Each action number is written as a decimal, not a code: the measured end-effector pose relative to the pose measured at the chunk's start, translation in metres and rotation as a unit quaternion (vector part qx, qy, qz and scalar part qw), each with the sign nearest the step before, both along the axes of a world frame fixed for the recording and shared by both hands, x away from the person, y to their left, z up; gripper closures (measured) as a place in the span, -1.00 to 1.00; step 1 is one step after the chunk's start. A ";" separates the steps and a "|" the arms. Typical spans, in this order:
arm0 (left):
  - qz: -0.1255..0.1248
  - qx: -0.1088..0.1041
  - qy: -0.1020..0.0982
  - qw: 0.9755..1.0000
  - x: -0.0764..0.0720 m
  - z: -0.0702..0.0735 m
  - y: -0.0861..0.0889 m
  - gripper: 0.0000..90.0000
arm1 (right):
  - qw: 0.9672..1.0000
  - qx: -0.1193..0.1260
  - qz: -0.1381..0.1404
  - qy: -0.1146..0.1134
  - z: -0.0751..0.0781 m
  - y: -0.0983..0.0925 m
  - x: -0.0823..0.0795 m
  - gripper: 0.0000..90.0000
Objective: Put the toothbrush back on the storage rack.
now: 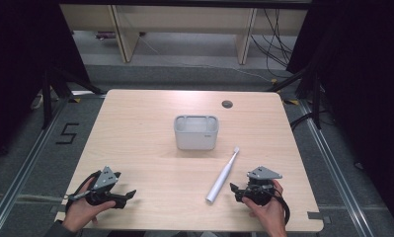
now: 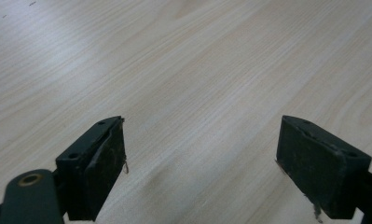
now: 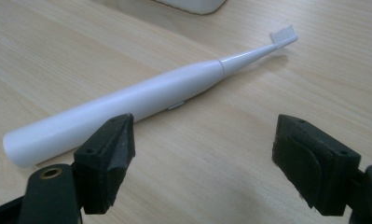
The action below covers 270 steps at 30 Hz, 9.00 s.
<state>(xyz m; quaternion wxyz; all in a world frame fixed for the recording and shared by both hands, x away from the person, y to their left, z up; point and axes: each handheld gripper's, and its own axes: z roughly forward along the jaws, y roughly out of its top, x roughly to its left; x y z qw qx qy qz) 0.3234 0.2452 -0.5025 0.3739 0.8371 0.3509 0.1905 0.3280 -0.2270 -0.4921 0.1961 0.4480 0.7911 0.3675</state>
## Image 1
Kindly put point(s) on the black round table grommet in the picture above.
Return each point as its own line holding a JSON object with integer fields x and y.
{"x": 227, "y": 104}

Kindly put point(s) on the black curtain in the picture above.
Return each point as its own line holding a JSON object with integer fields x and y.
{"x": 365, "y": 82}
{"x": 23, "y": 72}

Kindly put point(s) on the black metal stand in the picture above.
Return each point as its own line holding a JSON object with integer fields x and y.
{"x": 47, "y": 98}
{"x": 316, "y": 98}

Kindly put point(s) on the metal floor rail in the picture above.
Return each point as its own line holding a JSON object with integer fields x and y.
{"x": 26, "y": 164}
{"x": 336, "y": 171}

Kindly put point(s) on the grey tape strip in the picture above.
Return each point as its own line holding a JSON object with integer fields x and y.
{"x": 318, "y": 216}

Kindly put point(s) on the white electric toothbrush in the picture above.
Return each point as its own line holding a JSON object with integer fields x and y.
{"x": 221, "y": 178}

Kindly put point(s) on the black tape floor mark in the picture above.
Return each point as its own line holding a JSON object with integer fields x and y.
{"x": 67, "y": 134}

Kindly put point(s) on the yellow floor tape piece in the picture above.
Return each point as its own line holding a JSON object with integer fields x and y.
{"x": 291, "y": 102}
{"x": 74, "y": 99}

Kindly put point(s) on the grey toothbrush holder box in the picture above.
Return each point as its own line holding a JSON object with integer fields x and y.
{"x": 196, "y": 132}

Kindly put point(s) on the person's left hand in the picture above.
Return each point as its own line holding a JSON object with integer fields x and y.
{"x": 81, "y": 210}

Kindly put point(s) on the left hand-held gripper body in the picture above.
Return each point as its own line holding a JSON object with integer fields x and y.
{"x": 103, "y": 184}

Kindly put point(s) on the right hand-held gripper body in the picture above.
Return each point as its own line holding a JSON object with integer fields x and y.
{"x": 262, "y": 184}

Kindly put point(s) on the person's right hand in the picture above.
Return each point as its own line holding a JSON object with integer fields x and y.
{"x": 267, "y": 214}

